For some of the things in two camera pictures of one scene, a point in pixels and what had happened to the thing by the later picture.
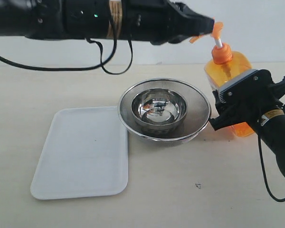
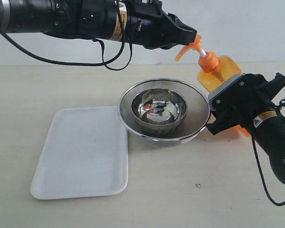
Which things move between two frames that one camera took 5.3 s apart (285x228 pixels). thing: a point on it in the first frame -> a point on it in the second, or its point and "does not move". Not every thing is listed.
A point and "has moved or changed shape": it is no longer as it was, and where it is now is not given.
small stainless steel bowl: (159, 108) does not move
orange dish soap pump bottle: (223, 66) has moved or changed shape
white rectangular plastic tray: (85, 155) does not move
